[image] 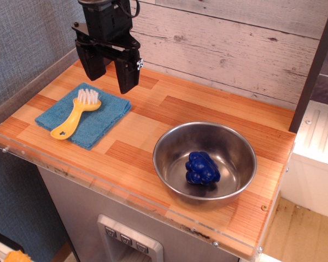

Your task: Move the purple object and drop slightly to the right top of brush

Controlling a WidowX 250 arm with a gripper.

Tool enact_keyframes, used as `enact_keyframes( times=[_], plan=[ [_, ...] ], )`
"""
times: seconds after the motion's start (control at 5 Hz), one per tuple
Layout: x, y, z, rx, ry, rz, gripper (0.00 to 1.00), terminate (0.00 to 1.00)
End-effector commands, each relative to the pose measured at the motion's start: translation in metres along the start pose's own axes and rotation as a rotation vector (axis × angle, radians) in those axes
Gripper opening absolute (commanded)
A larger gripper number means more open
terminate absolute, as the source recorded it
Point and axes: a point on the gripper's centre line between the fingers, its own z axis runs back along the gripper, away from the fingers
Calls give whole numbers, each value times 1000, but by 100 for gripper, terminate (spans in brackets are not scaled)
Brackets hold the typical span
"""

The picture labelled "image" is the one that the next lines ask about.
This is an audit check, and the blue folded cloth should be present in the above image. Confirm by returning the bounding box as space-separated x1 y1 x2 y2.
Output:
35 83 132 150

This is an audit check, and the stainless steel bowl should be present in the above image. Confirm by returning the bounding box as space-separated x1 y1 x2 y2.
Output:
153 122 257 209

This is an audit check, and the yellow object bottom left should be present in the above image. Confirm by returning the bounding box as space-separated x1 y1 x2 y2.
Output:
4 251 32 262

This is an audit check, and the blue toy grape bunch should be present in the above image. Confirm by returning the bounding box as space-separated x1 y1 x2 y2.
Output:
185 151 221 186

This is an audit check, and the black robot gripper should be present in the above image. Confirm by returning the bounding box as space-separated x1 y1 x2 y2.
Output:
72 1 143 94

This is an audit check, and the clear acrylic edge guard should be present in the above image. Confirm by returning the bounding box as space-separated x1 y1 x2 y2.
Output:
0 124 295 261

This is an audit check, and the yellow scrub brush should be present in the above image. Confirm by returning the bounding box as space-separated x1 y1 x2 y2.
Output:
50 88 102 140

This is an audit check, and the grey toy cabinet front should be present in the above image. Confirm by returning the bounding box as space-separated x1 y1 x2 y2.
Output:
38 168 239 261

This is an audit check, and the dark right upright post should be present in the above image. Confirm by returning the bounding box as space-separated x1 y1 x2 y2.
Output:
289 18 328 133

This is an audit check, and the silver toy dispenser panel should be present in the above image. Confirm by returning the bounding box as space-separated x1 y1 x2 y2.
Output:
97 214 164 261

